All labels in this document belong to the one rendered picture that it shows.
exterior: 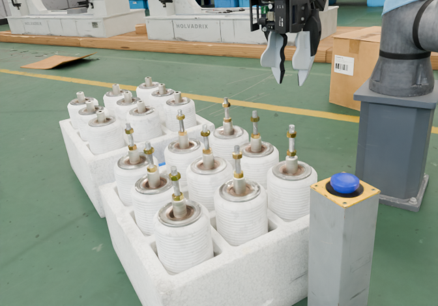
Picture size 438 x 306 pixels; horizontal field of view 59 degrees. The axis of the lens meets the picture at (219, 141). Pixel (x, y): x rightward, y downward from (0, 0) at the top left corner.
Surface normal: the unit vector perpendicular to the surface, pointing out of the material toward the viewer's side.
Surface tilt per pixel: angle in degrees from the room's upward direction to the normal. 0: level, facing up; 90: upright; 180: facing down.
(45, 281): 0
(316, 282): 90
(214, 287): 90
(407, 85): 72
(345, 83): 89
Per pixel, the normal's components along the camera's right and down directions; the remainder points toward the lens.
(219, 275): 0.50, 0.33
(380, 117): -0.55, 0.39
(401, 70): -0.40, 0.12
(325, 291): -0.87, 0.27
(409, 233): -0.08, -0.90
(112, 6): 0.83, 0.17
